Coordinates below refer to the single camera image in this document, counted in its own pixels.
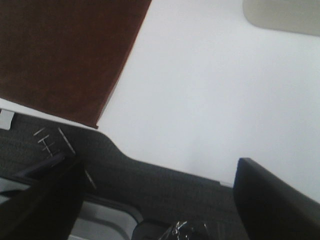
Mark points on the beige bin with grey rim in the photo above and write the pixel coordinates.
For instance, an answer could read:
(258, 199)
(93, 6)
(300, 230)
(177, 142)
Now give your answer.
(295, 16)

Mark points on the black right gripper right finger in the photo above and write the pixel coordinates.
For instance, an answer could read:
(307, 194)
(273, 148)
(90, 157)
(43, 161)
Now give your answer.
(270, 209)

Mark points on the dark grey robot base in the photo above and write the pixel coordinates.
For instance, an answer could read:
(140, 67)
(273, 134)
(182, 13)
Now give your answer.
(160, 194)

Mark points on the brown towel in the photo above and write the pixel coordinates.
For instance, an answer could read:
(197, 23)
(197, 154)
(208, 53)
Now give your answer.
(64, 57)

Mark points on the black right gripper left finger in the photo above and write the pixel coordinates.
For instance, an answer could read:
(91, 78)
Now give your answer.
(48, 209)

